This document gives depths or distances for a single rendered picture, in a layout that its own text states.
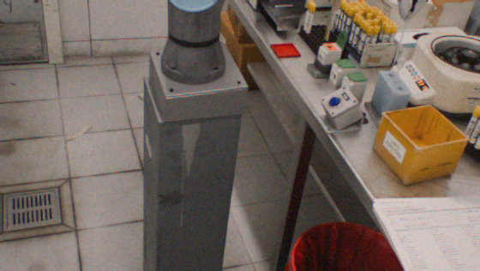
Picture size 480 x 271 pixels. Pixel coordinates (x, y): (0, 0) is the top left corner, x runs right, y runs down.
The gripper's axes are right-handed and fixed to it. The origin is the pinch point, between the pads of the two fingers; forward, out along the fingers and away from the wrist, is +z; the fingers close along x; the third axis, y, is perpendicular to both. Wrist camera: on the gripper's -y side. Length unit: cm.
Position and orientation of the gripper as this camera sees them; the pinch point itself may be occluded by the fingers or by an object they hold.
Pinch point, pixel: (408, 16)
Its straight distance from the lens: 136.6
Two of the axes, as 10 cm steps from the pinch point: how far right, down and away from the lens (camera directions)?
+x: -9.8, 0.2, -2.2
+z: -1.2, 7.9, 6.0
